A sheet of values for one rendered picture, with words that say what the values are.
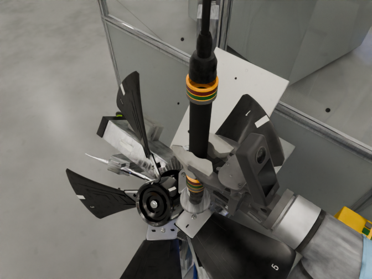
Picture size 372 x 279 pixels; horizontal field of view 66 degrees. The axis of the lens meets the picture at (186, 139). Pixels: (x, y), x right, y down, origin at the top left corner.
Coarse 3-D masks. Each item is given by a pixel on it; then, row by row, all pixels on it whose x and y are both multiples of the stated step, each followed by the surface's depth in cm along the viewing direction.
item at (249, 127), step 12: (240, 108) 72; (252, 108) 69; (228, 120) 74; (240, 120) 70; (252, 120) 67; (216, 132) 76; (228, 132) 71; (240, 132) 68; (252, 132) 65; (264, 132) 63; (276, 132) 62; (276, 144) 60; (276, 156) 59
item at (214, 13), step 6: (198, 6) 96; (216, 6) 96; (198, 12) 94; (210, 12) 94; (216, 12) 94; (198, 18) 92; (210, 18) 92; (216, 18) 92; (198, 24) 93; (210, 24) 93; (216, 24) 93; (198, 30) 95; (210, 30) 95; (216, 30) 95; (216, 36) 96
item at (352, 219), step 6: (342, 210) 89; (348, 210) 89; (336, 216) 90; (342, 216) 87; (348, 216) 87; (354, 216) 87; (360, 216) 87; (348, 222) 86; (354, 222) 86; (360, 222) 86; (354, 228) 85; (360, 228) 85; (366, 228) 85
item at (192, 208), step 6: (186, 192) 67; (204, 192) 67; (180, 198) 66; (186, 198) 66; (204, 198) 66; (186, 204) 65; (192, 204) 65; (198, 204) 65; (204, 204) 65; (186, 210) 65; (192, 210) 64; (198, 210) 64; (204, 210) 64
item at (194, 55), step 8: (200, 32) 32; (200, 40) 32; (208, 40) 32; (200, 48) 33; (208, 48) 33; (192, 56) 35; (200, 56) 34; (208, 56) 34; (192, 64) 35; (200, 64) 34; (208, 64) 34; (216, 64) 35; (192, 72) 35; (200, 72) 35; (208, 72) 35; (216, 72) 36; (192, 80) 36; (200, 80) 36; (208, 80) 36; (192, 192) 60; (200, 192) 60; (192, 200) 64; (200, 200) 64
